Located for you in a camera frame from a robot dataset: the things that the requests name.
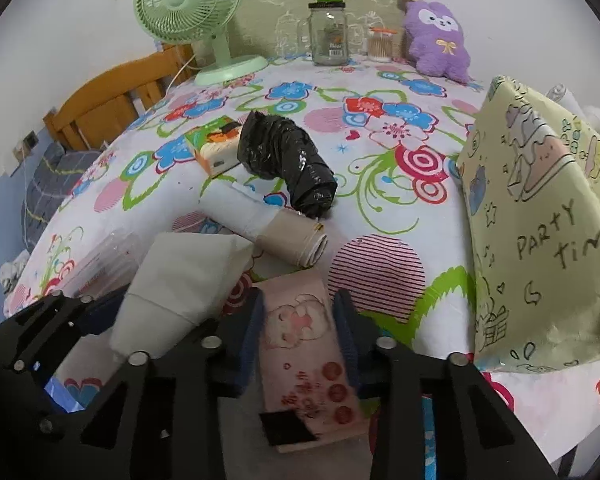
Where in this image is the green orange tissue box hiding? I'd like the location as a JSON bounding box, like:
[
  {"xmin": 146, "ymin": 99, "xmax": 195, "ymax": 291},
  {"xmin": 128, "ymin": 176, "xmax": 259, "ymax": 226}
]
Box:
[{"xmin": 185, "ymin": 116, "xmax": 242, "ymax": 178}]

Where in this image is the grey plaid pillow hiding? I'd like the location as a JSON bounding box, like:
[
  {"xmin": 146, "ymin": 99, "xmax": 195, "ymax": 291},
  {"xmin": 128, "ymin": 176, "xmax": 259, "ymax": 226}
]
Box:
[{"xmin": 21, "ymin": 141, "xmax": 100, "ymax": 252}]

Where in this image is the purple plush bunny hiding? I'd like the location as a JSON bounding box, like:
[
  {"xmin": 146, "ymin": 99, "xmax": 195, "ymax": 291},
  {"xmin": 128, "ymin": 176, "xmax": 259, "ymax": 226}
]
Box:
[{"xmin": 404, "ymin": 0, "xmax": 470, "ymax": 84}]

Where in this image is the green patterned backboard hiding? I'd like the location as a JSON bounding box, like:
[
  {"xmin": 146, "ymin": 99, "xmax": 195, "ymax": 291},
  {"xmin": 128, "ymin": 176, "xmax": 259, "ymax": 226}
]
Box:
[{"xmin": 227, "ymin": 0, "xmax": 404, "ymax": 58}]

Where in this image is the white bag roll cardboard core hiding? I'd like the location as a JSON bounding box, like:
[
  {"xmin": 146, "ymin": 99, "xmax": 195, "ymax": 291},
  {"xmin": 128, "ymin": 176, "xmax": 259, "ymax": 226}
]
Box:
[{"xmin": 197, "ymin": 181, "xmax": 330, "ymax": 269}]

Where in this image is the wooden chair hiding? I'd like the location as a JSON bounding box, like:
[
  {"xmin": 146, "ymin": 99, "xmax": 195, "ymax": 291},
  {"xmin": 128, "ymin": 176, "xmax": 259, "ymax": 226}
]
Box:
[{"xmin": 43, "ymin": 44, "xmax": 198, "ymax": 151}]

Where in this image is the clear plastic package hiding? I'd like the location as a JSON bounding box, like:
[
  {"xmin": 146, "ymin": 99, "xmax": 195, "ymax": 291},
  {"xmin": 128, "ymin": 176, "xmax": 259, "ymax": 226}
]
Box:
[{"xmin": 59, "ymin": 230, "xmax": 146, "ymax": 299}]

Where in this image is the pink cartoon tissue pack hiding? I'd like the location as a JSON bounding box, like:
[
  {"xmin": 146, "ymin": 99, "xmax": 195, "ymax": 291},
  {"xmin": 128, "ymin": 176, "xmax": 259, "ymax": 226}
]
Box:
[{"xmin": 257, "ymin": 270, "xmax": 368, "ymax": 453}]

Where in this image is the black plastic bag roll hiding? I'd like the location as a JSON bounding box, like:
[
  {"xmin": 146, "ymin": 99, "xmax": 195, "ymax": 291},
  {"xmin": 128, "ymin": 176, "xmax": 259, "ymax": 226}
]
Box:
[{"xmin": 237, "ymin": 110, "xmax": 338, "ymax": 219}]

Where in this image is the green desk fan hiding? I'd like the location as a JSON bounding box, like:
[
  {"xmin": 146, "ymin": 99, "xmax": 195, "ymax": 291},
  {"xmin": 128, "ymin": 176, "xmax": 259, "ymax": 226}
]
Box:
[{"xmin": 133, "ymin": 0, "xmax": 268, "ymax": 86}]

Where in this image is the glass jar with green lid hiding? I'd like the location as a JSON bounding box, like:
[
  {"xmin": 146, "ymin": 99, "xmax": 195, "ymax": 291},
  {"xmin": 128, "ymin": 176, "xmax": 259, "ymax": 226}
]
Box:
[{"xmin": 308, "ymin": 0, "xmax": 349, "ymax": 66}]

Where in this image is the small cotton swab jar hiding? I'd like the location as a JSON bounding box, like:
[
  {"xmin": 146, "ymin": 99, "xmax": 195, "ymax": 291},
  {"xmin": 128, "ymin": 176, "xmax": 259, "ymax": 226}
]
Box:
[{"xmin": 367, "ymin": 27, "xmax": 398, "ymax": 63}]

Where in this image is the yellow patterned storage box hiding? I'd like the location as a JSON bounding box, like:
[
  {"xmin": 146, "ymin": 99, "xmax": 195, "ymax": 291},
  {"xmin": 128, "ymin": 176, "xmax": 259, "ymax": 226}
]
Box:
[{"xmin": 456, "ymin": 76, "xmax": 600, "ymax": 374}]

